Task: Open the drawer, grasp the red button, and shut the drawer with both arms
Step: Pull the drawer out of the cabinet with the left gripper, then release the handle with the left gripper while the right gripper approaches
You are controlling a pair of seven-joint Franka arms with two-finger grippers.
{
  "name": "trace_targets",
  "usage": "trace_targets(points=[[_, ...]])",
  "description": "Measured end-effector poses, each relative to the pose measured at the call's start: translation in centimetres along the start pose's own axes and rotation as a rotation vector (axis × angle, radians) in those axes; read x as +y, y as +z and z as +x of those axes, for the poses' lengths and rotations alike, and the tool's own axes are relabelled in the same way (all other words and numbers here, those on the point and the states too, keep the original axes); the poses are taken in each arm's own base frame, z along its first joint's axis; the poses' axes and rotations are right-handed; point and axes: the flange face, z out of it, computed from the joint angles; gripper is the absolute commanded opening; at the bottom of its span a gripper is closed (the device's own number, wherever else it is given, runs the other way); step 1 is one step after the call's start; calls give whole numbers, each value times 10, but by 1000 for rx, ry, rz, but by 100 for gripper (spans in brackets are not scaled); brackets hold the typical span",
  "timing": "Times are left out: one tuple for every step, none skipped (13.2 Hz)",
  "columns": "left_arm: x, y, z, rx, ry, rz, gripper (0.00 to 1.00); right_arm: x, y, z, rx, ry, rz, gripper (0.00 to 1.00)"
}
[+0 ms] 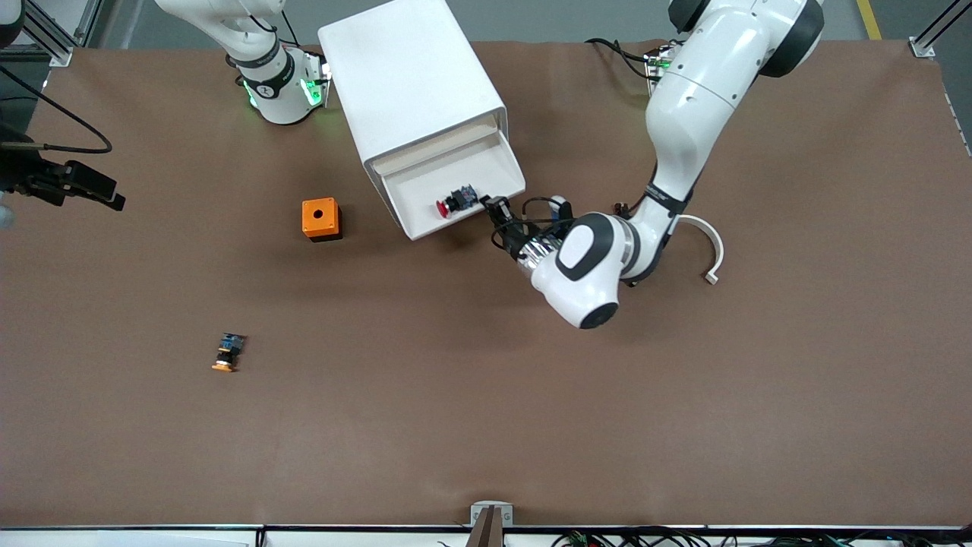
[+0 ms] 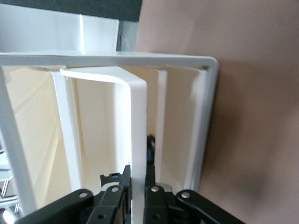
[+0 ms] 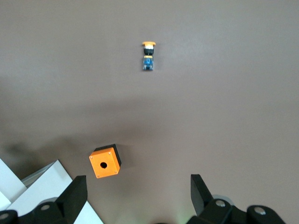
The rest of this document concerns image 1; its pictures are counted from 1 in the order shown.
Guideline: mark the orange box with hole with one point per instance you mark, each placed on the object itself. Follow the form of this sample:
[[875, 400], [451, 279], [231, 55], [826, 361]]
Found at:
[[319, 216]]

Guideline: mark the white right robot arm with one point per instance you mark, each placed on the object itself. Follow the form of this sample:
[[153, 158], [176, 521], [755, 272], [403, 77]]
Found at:
[[281, 106]]

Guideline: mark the yellow push button switch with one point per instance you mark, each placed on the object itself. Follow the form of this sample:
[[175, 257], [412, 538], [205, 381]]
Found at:
[[228, 354]]

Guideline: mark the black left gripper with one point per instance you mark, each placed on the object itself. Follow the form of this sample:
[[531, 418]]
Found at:
[[513, 236]]

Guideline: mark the white curved plastic arc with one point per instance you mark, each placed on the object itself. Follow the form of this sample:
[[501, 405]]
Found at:
[[714, 239]]

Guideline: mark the red mushroom push button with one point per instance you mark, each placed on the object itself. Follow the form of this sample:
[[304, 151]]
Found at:
[[459, 199]]

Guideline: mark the black switch white face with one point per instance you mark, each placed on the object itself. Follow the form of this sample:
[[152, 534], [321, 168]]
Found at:
[[621, 207]]

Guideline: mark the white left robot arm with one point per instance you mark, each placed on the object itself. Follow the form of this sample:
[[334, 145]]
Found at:
[[683, 114]]

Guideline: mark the aluminium frame profile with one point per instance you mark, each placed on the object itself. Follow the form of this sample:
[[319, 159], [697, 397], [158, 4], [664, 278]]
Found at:
[[921, 48], [55, 44]]

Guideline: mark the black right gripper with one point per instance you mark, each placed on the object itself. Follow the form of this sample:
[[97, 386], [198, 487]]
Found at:
[[23, 179]]

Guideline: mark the grey metal mount bracket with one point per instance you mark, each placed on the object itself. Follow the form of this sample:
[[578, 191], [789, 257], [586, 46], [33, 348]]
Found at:
[[480, 509]]

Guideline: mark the white plastic drawer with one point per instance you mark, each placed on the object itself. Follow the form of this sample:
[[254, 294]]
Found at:
[[440, 146], [486, 171]]

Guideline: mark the white drawer cabinet shell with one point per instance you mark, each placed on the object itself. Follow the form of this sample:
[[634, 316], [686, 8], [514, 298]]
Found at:
[[410, 68]]

